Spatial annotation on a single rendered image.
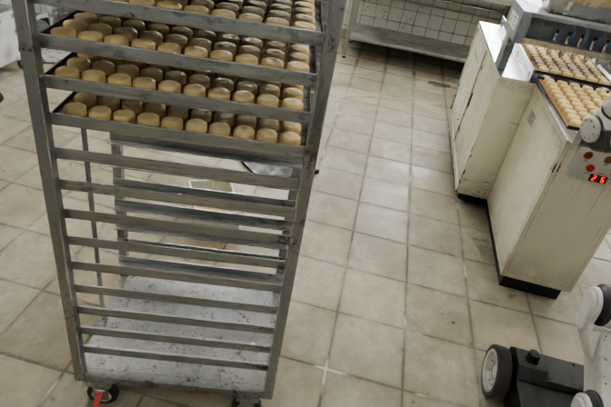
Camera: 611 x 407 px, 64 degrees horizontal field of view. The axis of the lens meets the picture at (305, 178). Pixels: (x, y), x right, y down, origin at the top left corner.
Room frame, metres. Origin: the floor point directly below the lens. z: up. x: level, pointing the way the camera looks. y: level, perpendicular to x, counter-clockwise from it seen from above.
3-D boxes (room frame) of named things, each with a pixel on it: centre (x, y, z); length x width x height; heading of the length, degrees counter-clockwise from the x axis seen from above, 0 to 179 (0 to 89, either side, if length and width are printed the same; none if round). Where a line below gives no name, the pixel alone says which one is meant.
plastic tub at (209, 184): (2.00, 0.44, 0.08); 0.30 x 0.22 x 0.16; 23
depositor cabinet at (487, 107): (3.16, -1.35, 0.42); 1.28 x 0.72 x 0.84; 173
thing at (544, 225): (2.19, -1.23, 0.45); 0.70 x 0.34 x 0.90; 173
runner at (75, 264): (0.99, 0.30, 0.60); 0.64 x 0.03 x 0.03; 95
